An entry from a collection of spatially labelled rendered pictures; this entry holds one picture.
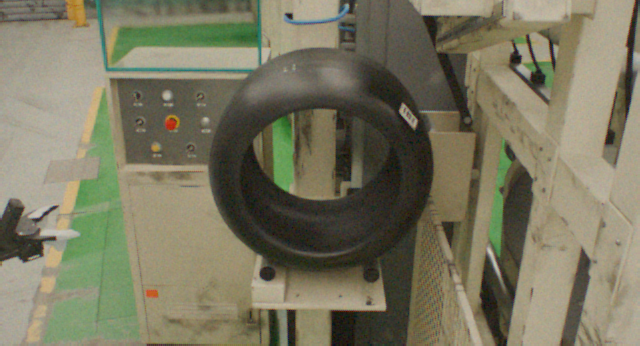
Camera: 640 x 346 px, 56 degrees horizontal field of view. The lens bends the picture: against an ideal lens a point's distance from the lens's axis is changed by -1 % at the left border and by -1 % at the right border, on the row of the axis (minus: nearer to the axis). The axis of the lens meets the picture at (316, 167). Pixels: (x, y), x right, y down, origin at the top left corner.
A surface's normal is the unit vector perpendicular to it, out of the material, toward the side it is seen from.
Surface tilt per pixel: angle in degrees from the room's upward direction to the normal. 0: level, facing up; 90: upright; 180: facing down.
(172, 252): 90
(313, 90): 79
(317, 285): 0
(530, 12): 72
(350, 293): 0
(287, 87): 45
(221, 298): 90
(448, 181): 90
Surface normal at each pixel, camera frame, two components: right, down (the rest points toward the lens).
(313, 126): -0.01, 0.41
